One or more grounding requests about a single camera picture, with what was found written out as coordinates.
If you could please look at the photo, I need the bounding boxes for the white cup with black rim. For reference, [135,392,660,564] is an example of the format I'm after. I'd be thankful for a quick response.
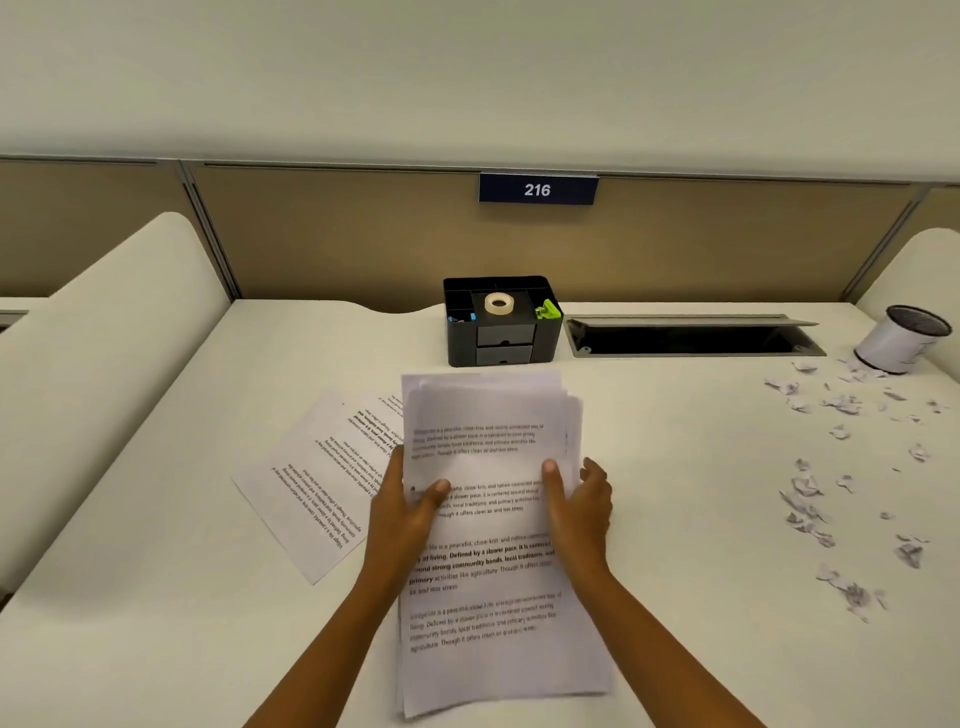
[853,304,954,375]

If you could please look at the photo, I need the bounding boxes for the beige cubicle partition panel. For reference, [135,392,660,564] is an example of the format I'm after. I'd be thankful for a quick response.
[184,161,928,316]
[0,157,187,298]

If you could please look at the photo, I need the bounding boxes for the scattered torn paper scraps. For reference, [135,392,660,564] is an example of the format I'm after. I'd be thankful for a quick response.
[763,358,951,624]

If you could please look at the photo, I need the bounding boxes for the black desk organizer with drawers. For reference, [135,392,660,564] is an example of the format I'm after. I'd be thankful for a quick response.
[442,276,565,369]

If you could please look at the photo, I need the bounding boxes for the dark blue number sign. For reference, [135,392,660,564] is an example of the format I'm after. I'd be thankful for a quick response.
[478,173,600,207]

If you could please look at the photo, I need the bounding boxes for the person's right forearm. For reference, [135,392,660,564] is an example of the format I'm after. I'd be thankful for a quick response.
[564,564,768,728]

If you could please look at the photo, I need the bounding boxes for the metal desk cable tray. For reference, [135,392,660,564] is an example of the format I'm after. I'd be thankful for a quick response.
[563,314,828,359]

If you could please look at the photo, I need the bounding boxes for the single printed paper sheet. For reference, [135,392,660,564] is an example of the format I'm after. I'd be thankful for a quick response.
[230,390,407,587]

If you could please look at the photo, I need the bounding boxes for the person's left hand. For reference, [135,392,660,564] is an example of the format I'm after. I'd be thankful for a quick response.
[362,444,453,594]

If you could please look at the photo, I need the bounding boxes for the person's right hand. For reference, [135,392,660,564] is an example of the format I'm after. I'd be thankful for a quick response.
[541,456,615,583]

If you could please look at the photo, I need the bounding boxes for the stack of printed paper sheets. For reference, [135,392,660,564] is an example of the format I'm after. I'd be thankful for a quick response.
[397,367,618,722]

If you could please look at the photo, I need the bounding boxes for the person's left forearm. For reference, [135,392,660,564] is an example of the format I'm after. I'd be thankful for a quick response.
[241,576,411,728]

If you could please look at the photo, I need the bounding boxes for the white curved desk divider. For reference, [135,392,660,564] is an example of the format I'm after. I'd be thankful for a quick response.
[0,211,233,595]
[855,227,960,333]

